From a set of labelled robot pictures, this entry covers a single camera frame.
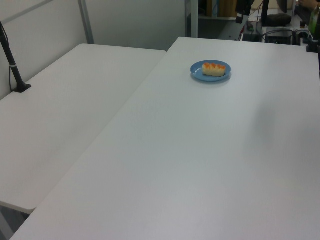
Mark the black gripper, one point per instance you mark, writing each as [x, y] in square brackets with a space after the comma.
[243, 7]

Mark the orange topped bread slice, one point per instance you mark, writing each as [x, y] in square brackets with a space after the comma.
[213, 70]

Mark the wooden brown box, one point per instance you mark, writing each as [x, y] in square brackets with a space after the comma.
[227, 8]

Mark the small black box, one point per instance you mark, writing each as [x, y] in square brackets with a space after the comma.
[251, 37]

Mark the black upright monitor pole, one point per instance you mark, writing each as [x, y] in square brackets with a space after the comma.
[265, 12]

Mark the blue and white box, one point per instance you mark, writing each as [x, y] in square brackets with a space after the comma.
[212, 8]

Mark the black soft pouch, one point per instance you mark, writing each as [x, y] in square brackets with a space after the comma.
[278, 20]

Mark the black electronics box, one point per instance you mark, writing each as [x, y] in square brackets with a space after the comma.
[278, 36]

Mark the blue round plate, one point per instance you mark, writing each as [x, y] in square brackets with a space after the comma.
[200, 76]

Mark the green bottle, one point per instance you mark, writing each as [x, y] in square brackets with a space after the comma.
[314, 22]

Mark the black table clamp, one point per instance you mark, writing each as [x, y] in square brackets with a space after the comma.
[312, 45]

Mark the white shelf frame post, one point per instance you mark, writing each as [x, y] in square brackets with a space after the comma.
[192, 17]

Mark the black camera stand pole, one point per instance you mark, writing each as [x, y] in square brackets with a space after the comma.
[13, 71]

